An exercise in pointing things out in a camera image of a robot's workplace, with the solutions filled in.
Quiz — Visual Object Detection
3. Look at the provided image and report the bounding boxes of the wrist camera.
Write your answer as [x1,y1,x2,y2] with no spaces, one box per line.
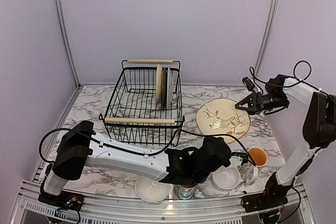
[242,77,263,94]
[229,152,249,168]

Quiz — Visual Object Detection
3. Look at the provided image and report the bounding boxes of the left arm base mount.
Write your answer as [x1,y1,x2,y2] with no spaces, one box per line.
[38,190,83,211]

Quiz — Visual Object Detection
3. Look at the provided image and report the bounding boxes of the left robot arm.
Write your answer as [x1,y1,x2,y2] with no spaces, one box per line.
[43,121,232,206]

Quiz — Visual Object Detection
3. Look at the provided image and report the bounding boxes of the black wire dish rack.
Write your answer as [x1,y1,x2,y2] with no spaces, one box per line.
[99,59,185,147]

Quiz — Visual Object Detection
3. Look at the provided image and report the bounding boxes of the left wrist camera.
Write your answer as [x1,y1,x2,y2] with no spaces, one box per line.
[229,152,249,168]

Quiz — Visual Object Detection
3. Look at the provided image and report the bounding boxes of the small white bowl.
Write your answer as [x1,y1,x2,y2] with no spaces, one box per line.
[212,167,240,190]

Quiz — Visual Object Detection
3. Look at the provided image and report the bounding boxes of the white patterned mug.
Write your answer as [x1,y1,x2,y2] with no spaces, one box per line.
[238,147,268,185]

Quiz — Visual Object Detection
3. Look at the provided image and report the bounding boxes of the grey reindeer plate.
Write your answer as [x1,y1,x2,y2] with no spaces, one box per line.
[161,68,169,110]

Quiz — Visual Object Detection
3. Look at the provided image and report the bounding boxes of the red and teal plate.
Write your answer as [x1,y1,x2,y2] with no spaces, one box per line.
[166,68,173,108]

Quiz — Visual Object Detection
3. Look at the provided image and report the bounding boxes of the blue handled mug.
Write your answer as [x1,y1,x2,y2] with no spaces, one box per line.
[174,183,198,200]

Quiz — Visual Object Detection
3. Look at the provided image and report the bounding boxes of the pale yellow round plate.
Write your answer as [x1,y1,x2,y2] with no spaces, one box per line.
[155,64,163,103]

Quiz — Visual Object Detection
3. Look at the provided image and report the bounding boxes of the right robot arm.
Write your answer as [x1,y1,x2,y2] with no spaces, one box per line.
[235,74,335,207]

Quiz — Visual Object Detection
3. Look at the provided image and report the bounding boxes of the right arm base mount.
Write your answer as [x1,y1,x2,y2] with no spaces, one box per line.
[240,193,288,213]

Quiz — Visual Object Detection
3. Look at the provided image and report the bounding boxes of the large white bowl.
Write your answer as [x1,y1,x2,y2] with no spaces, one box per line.
[134,176,171,204]

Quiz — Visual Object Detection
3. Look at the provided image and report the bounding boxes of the aluminium frame post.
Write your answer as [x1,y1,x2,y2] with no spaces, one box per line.
[255,0,279,77]
[54,0,81,89]

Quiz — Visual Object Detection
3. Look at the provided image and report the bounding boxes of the aluminium front rail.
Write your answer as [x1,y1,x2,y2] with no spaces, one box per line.
[10,189,316,224]

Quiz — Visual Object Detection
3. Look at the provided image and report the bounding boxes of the right aluminium frame post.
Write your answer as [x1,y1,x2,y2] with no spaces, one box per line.
[255,0,279,77]

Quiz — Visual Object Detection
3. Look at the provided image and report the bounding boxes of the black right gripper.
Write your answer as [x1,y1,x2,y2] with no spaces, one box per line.
[235,92,287,115]

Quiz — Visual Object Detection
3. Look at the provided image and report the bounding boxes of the left aluminium frame post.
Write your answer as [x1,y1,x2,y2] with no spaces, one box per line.
[54,0,81,89]

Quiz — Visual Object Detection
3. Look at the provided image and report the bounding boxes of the cream bird pattern plate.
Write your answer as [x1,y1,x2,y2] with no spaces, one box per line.
[195,99,250,144]

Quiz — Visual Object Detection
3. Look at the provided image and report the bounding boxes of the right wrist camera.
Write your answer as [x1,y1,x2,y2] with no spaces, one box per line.
[242,77,263,94]

